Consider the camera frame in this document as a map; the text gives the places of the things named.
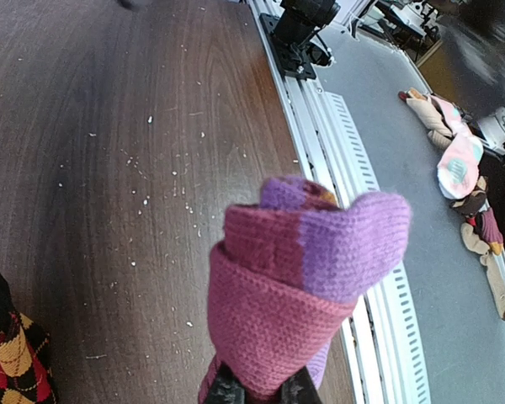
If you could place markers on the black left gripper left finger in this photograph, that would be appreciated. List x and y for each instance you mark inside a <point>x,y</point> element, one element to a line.
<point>226,388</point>

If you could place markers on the maroon purple striped sock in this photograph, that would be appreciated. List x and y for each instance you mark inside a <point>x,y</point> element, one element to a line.
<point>286,274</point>

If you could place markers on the pink white sock on floor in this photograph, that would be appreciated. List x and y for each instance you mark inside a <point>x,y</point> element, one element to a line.
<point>458,168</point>

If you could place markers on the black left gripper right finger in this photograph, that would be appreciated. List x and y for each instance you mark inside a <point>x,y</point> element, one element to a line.
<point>299,389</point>

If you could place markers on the black red yellow argyle sock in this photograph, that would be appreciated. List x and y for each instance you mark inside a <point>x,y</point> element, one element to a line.
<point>25,367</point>

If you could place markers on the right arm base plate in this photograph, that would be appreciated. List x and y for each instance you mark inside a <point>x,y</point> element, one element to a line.
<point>291,60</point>

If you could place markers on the beige sock on floor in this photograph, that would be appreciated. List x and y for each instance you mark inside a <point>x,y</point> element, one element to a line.
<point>422,106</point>

